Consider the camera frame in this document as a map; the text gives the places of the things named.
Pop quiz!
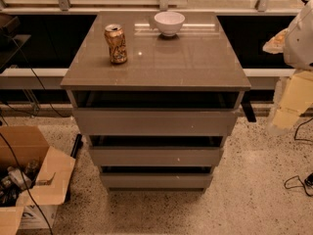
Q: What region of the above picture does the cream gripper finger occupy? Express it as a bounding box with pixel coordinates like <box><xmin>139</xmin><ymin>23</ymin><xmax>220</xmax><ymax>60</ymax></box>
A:
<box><xmin>267</xmin><ymin>70</ymin><xmax>313</xmax><ymax>135</ymax></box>

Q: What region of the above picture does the grey top drawer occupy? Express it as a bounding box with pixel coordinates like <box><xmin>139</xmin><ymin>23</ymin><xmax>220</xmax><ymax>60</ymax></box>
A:
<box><xmin>73</xmin><ymin>108</ymin><xmax>238</xmax><ymax>136</ymax></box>

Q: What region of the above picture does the grey drawer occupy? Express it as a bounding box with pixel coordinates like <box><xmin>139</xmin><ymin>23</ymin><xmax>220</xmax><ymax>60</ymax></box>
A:
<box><xmin>100</xmin><ymin>173</ymin><xmax>212</xmax><ymax>189</ymax></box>
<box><xmin>73</xmin><ymin>108</ymin><xmax>238</xmax><ymax>136</ymax></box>
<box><xmin>89</xmin><ymin>147</ymin><xmax>224</xmax><ymax>166</ymax></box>

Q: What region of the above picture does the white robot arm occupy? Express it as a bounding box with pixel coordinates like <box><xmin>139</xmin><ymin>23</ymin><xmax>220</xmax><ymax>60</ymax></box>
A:
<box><xmin>263</xmin><ymin>0</ymin><xmax>313</xmax><ymax>135</ymax></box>

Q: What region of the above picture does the grey drawer cabinet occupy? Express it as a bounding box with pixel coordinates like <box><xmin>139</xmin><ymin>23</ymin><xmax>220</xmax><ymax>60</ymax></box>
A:
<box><xmin>60</xmin><ymin>11</ymin><xmax>252</xmax><ymax>194</ymax></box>

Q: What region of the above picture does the grey bottom drawer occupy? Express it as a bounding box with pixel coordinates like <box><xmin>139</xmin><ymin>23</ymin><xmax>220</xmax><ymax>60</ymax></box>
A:
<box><xmin>100</xmin><ymin>173</ymin><xmax>212</xmax><ymax>189</ymax></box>

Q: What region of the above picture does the grey middle drawer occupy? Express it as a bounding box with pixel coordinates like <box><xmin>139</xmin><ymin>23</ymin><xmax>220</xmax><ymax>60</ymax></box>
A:
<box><xmin>89</xmin><ymin>147</ymin><xmax>224</xmax><ymax>166</ymax></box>

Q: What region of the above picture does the open cardboard box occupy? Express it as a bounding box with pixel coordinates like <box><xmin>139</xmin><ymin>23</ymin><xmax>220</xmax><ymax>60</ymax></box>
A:
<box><xmin>0</xmin><ymin>126</ymin><xmax>75</xmax><ymax>235</ymax></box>

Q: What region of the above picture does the white bowl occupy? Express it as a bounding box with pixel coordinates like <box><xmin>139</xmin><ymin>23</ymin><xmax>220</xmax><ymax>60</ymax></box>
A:
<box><xmin>155</xmin><ymin>11</ymin><xmax>185</xmax><ymax>36</ymax></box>

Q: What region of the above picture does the crushed gold soda can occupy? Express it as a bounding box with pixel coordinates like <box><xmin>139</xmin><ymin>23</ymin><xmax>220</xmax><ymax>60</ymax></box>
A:
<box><xmin>104</xmin><ymin>23</ymin><xmax>127</xmax><ymax>64</ymax></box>

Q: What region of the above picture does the black bar on floor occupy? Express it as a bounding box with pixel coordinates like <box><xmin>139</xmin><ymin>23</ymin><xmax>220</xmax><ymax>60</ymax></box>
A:
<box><xmin>64</xmin><ymin>133</ymin><xmax>84</xmax><ymax>204</ymax></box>

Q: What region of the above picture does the trash in cardboard box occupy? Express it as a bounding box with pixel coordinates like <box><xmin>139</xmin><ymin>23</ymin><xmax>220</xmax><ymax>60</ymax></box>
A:
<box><xmin>0</xmin><ymin>160</ymin><xmax>39</xmax><ymax>207</ymax></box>

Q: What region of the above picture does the black cable right floor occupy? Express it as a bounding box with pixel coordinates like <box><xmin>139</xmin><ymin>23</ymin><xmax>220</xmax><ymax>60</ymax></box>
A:
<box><xmin>283</xmin><ymin>117</ymin><xmax>313</xmax><ymax>198</ymax></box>

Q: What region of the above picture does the black cable left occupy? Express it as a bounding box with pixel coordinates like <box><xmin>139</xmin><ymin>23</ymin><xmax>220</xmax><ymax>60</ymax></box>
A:
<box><xmin>0</xmin><ymin>37</ymin><xmax>71</xmax><ymax>235</ymax></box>

